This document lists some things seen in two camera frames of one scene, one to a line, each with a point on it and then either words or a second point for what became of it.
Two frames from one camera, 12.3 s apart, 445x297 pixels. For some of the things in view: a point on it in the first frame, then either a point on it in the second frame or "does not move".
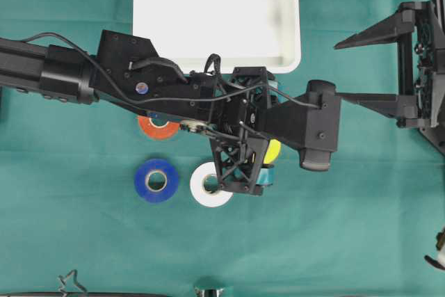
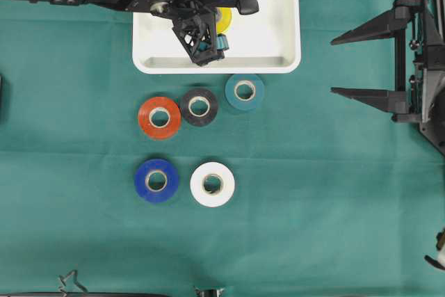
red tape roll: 167,131 does not move
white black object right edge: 439,261 does not move
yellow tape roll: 272,151 to 223,19
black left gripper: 245,111 to 190,3
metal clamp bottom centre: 215,292 does not move
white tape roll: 206,198 does not move
